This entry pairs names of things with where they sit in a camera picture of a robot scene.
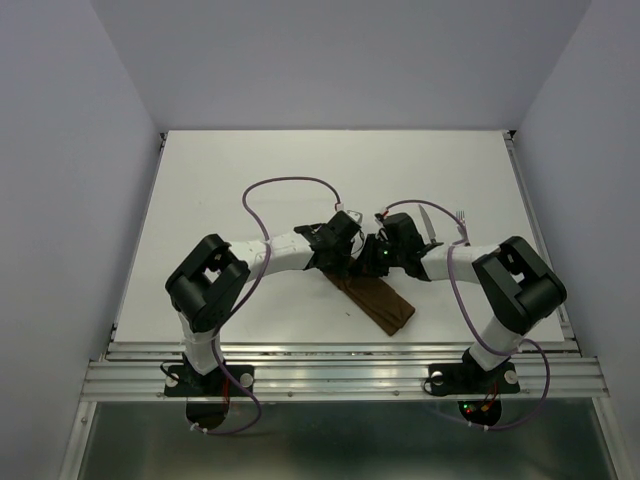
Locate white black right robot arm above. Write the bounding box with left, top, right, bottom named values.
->
left=350, top=210, right=567, bottom=390

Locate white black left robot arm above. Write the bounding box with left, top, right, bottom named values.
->
left=164, top=210, right=362, bottom=398

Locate brown cloth napkin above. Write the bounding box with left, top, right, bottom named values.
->
left=324, top=273, right=416, bottom=337

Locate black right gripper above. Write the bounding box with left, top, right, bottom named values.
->
left=347, top=232, right=404, bottom=276

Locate purple cable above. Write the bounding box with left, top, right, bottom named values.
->
left=374, top=200, right=552, bottom=432
left=188, top=176, right=346, bottom=436

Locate silver knife dark handle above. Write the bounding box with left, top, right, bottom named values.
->
left=418, top=204, right=437, bottom=244

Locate silver fork dark handle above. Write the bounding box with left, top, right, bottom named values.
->
left=455, top=210, right=470, bottom=246

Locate aluminium rail frame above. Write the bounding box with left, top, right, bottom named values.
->
left=61, top=130, right=635, bottom=479

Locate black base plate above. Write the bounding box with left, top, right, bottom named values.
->
left=163, top=363, right=246, bottom=398
left=422, top=362, right=520, bottom=397

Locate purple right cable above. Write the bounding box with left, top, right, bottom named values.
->
left=374, top=200, right=552, bottom=432

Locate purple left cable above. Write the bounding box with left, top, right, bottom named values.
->
left=188, top=176, right=346, bottom=436

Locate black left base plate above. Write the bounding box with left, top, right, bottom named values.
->
left=163, top=363, right=246, bottom=398

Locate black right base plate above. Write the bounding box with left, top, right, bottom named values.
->
left=422, top=362, right=520, bottom=397

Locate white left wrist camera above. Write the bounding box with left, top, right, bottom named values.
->
left=345, top=210, right=363, bottom=225

